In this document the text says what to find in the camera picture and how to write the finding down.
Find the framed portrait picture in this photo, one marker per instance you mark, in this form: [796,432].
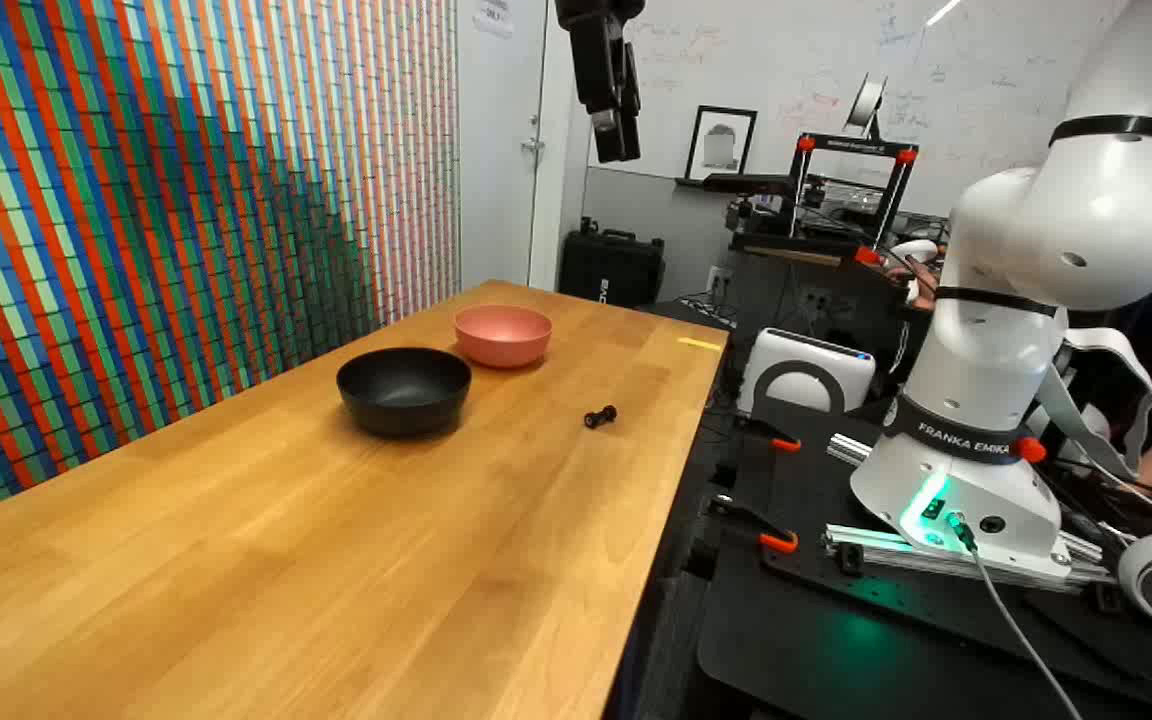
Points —
[722,147]

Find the white grey box device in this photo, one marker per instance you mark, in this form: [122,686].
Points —
[805,367]

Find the small black plastic piece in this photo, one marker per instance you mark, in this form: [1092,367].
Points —
[603,418]

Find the black carrying case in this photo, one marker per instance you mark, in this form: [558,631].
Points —
[611,267]

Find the peach bowl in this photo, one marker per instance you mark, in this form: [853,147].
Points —
[502,338]

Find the black bowl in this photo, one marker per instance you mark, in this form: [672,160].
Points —
[404,392]

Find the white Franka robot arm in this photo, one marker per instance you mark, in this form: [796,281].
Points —
[1071,253]

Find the black orange 3D printer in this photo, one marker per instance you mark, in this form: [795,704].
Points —
[858,185]

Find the grey filament spool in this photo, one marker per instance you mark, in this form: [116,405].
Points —
[865,105]

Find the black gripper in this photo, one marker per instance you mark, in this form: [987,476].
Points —
[597,54]

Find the orange black bar clamp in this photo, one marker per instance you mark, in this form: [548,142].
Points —
[763,531]
[778,443]

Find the black robot cart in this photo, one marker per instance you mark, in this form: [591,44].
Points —
[868,642]

